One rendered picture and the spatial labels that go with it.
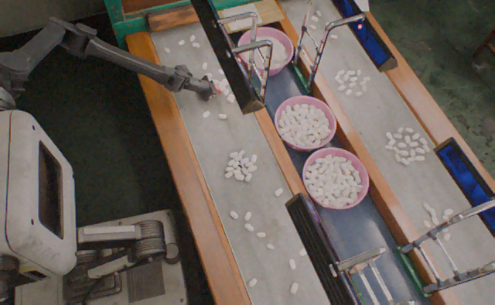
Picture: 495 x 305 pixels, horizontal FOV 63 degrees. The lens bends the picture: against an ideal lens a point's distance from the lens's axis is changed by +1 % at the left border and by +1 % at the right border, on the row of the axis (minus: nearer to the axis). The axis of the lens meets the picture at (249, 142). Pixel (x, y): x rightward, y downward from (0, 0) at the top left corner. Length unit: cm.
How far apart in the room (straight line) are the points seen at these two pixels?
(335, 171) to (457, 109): 157
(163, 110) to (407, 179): 107
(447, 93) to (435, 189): 144
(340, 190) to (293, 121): 36
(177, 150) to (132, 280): 57
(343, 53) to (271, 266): 109
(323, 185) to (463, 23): 235
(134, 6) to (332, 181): 117
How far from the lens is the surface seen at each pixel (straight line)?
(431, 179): 183
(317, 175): 168
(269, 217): 157
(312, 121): 179
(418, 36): 343
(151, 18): 199
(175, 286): 178
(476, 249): 180
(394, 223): 169
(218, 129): 173
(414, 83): 204
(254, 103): 137
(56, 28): 156
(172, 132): 170
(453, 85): 324
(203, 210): 155
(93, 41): 158
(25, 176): 95
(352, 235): 169
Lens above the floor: 223
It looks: 61 degrees down
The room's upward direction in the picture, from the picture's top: 7 degrees clockwise
